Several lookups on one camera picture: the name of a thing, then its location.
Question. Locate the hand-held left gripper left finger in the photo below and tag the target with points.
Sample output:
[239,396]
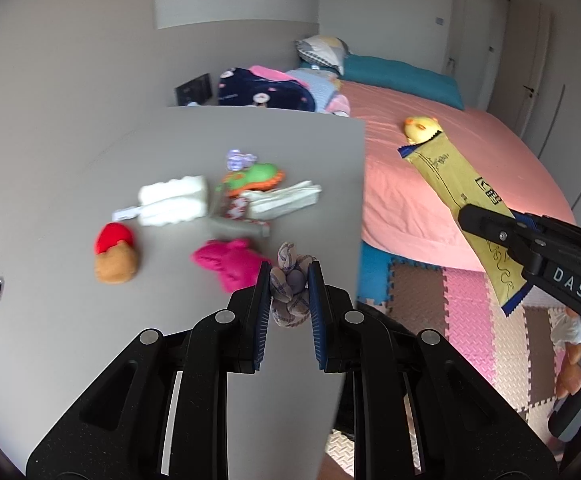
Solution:
[263,310]

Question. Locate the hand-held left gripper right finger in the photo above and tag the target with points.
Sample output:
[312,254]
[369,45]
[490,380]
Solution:
[316,315]

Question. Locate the grey door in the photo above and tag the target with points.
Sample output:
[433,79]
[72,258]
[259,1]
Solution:
[475,35]

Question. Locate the long white wrapper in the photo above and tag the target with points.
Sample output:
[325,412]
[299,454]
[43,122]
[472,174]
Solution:
[285,200]

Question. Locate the navy printed blanket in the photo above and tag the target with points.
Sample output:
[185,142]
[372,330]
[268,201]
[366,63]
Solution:
[265,90]

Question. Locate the magenta plush toy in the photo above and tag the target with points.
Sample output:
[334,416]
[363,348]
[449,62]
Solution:
[225,260]

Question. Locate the white tissue pack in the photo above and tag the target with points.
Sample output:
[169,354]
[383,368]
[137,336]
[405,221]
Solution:
[170,200]

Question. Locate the yellow duck plush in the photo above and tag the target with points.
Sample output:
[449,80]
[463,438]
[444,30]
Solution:
[420,127]

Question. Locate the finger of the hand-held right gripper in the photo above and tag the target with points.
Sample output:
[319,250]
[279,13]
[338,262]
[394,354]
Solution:
[490,230]
[560,230]

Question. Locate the plaid fabric toy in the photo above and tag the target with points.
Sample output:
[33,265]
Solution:
[290,305]

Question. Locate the small white label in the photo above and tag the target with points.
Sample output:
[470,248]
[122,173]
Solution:
[125,212]

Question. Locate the bed with pink sheet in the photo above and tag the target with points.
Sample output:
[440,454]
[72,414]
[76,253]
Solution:
[395,210]

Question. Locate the light blue blanket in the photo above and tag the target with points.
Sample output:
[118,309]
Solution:
[320,87]

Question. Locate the purple clear wrapper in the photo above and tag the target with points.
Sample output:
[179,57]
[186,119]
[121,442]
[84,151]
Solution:
[240,160]

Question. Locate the yellow snack packet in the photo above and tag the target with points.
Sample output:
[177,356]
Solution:
[445,170]

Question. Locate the black wall panel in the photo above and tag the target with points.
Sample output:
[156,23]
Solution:
[193,90]

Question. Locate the teal pillow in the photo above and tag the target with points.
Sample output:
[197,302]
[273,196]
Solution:
[400,77]

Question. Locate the checkered pillow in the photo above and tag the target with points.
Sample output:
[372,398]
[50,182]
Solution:
[323,52]

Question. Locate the person's right hand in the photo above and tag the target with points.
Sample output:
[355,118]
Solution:
[570,375]

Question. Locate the red and brown plush toy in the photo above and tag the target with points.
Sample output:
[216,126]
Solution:
[115,265]

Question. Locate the green and orange plush toy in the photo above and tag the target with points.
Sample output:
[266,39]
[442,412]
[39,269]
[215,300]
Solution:
[255,175]

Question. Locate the pink cloth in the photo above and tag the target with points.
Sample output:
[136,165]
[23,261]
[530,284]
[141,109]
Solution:
[270,72]

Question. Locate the blue foam tile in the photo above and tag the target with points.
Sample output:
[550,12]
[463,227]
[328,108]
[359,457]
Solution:
[373,275]

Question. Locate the pink and brown foam mat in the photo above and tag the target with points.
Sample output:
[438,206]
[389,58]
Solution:
[470,310]

